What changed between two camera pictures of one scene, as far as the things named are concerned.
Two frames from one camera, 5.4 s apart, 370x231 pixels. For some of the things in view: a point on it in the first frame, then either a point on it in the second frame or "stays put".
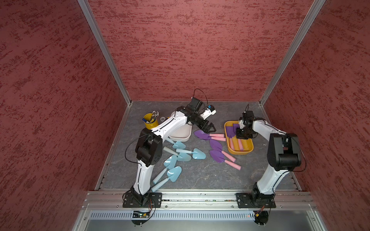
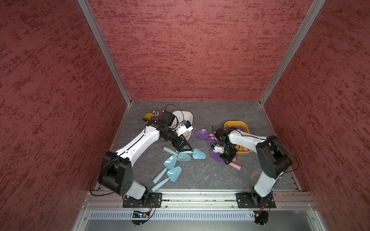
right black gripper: [240, 136] -> [228, 159]
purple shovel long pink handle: [219, 157] stays put
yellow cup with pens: [150, 119] stays put
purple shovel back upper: [201, 134] stays put
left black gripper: [202, 126] -> [179, 148]
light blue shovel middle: [180, 157] stays put
